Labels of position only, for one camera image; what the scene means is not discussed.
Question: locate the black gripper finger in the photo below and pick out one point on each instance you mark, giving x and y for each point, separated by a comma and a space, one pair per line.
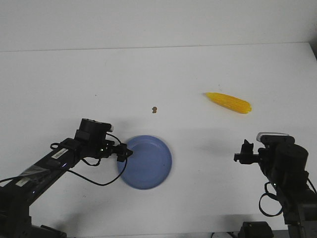
123, 152
247, 147

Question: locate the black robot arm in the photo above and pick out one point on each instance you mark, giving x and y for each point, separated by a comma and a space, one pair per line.
22, 191
283, 163

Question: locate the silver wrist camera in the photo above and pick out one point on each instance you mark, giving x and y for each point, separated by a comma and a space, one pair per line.
111, 128
260, 136

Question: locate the blue round plate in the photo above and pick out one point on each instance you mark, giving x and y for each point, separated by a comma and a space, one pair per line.
149, 165

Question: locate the yellow corn cob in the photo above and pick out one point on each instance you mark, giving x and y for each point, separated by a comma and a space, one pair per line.
230, 102

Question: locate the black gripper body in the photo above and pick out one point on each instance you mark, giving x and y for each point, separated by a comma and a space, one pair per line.
106, 149
247, 157

